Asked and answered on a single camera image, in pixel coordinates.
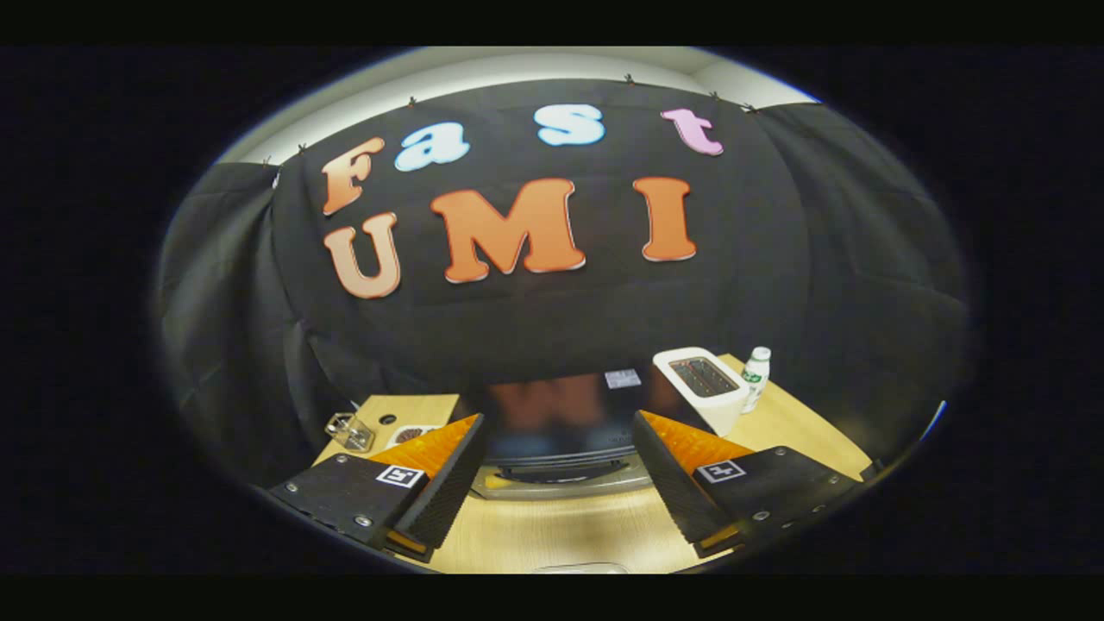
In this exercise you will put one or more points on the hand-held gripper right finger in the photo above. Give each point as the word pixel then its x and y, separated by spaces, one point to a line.
pixel 677 492

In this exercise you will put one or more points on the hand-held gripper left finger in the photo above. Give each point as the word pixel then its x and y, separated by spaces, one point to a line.
pixel 444 492

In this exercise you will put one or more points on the black toaster oven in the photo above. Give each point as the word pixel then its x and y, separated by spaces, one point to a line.
pixel 561 414

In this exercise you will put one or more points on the white pop-up toaster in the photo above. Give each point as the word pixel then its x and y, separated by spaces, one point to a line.
pixel 716 405

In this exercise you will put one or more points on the small white dish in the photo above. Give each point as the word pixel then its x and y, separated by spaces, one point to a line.
pixel 405 434

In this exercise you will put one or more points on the white plate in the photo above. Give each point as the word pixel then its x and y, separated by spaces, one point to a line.
pixel 578 568

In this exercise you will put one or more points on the white bottle with green label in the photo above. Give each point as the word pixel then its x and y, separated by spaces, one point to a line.
pixel 756 375

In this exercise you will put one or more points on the row of black cloth clips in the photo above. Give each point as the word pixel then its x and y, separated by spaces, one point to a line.
pixel 412 102

